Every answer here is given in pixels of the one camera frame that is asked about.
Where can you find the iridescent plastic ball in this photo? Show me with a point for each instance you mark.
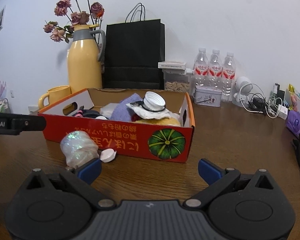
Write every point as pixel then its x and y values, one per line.
pixel 78 149

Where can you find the dried rose bouquet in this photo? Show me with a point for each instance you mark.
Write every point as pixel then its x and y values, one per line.
pixel 78 12

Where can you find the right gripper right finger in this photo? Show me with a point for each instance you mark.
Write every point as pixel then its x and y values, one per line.
pixel 219 181

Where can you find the white round camera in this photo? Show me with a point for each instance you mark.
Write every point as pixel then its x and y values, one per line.
pixel 243 87

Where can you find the yellow mug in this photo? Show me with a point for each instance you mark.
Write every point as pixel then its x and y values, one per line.
pixel 53 95

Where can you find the water bottle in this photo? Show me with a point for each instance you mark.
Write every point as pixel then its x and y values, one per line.
pixel 200 71
pixel 228 75
pixel 215 69

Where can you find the clear seed container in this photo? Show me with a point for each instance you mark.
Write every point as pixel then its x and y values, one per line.
pixel 177 77

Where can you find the colourful snack packet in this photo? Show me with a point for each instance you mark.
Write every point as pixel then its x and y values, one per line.
pixel 294 98

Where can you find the small printed tin box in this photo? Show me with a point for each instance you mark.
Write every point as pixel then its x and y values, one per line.
pixel 207 96

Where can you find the water bottle left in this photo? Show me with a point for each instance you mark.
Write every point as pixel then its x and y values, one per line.
pixel 200 71

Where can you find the water bottle right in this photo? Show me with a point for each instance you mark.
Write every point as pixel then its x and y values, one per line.
pixel 228 75

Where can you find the yellow thermos jug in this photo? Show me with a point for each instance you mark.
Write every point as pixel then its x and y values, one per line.
pixel 85 57

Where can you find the orange cardboard box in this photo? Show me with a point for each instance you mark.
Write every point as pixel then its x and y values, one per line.
pixel 149 141

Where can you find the purple tissue pack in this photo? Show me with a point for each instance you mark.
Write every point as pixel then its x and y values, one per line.
pixel 293 122

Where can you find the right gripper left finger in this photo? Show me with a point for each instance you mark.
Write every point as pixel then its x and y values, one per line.
pixel 76 183

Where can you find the small white cap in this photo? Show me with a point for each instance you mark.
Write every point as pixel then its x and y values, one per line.
pixel 107 155

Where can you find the yellow plush toy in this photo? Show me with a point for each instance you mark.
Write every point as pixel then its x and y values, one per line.
pixel 161 122

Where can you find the purple knit cloth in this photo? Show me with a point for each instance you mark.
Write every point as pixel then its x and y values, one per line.
pixel 122 112

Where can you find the white face mask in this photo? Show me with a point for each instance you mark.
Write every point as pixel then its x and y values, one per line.
pixel 147 115

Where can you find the black paper bag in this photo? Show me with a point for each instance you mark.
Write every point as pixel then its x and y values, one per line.
pixel 133 50

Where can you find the water bottle middle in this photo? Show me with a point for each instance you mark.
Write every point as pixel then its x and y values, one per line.
pixel 215 69

